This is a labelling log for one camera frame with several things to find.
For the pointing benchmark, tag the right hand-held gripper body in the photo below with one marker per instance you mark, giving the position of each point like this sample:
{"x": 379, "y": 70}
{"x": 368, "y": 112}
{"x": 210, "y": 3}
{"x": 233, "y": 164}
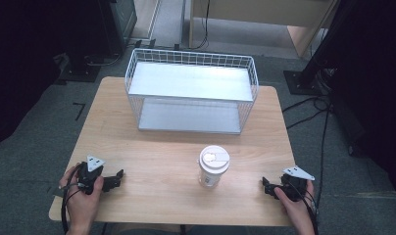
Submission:
{"x": 294, "y": 187}

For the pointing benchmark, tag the dark cabinet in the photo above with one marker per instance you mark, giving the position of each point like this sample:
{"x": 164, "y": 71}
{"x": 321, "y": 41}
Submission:
{"x": 119, "y": 23}

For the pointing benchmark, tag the white lidded paper cup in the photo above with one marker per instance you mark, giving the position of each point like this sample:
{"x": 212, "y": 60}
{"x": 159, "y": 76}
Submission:
{"x": 213, "y": 166}

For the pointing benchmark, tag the person's left hand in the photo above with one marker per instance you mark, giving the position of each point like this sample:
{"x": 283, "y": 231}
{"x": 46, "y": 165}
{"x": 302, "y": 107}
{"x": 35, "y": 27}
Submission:
{"x": 83, "y": 205}

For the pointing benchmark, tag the dark curtain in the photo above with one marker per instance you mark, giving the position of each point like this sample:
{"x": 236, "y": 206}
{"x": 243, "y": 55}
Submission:
{"x": 372, "y": 81}
{"x": 26, "y": 58}

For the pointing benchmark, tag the black stand base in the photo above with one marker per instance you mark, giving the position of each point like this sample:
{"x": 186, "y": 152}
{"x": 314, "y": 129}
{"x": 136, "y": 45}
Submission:
{"x": 78, "y": 70}
{"x": 300, "y": 83}

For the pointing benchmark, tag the person's right hand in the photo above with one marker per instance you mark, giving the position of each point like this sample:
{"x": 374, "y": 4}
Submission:
{"x": 295, "y": 210}

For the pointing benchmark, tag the light wooden furniture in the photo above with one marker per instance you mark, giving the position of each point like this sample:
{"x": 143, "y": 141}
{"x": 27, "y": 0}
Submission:
{"x": 268, "y": 13}

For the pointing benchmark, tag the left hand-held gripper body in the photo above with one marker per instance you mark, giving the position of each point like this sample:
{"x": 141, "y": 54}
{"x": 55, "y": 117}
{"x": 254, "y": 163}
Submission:
{"x": 88, "y": 178}

